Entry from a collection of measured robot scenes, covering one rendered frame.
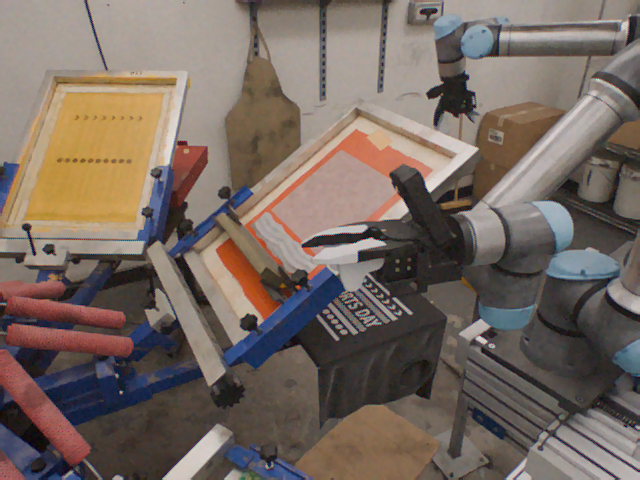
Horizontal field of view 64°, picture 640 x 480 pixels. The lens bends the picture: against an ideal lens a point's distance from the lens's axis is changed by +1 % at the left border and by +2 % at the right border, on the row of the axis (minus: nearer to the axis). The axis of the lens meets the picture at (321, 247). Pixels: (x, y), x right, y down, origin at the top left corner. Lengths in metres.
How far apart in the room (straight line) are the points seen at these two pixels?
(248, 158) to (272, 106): 0.38
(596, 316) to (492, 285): 0.28
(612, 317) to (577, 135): 0.31
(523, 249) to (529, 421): 0.62
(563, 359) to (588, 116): 0.48
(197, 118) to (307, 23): 0.94
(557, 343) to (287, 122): 2.78
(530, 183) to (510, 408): 0.60
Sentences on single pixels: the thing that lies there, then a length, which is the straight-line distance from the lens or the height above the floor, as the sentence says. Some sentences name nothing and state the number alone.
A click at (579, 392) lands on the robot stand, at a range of 1.13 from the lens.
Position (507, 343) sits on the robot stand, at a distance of 1.19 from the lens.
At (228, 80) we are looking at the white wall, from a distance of 3.43.
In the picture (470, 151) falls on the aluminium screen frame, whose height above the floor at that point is 1.55.
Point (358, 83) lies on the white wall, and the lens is 3.86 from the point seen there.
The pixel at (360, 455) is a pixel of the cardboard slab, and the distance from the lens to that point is 2.49.
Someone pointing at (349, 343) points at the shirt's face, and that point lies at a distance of 1.59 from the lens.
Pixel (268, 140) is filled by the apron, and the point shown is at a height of 0.87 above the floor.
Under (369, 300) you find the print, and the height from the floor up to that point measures 0.95.
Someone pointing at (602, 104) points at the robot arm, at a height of 1.79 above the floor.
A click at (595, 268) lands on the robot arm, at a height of 1.49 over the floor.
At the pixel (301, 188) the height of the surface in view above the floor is 1.34.
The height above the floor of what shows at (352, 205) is 1.37.
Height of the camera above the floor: 2.00
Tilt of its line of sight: 31 degrees down
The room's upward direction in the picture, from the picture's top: straight up
